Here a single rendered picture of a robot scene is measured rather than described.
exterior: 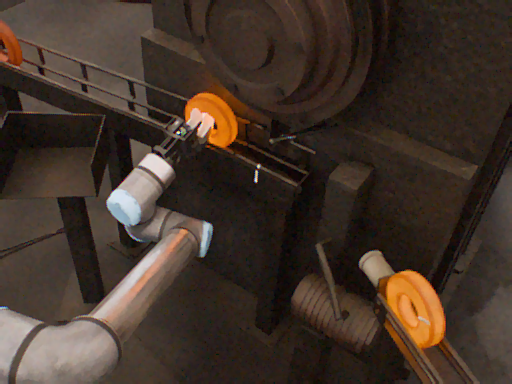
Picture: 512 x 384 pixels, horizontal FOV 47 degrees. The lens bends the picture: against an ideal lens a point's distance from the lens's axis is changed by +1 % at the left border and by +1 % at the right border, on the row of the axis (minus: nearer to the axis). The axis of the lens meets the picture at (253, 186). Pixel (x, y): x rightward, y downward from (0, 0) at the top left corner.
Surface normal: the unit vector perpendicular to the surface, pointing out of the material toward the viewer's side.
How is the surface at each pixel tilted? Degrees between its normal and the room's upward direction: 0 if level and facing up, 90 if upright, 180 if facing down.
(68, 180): 5
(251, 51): 90
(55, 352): 23
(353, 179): 0
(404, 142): 0
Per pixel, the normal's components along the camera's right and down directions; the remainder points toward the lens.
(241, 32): -0.57, 0.55
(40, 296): 0.05, -0.72
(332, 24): 0.43, 0.34
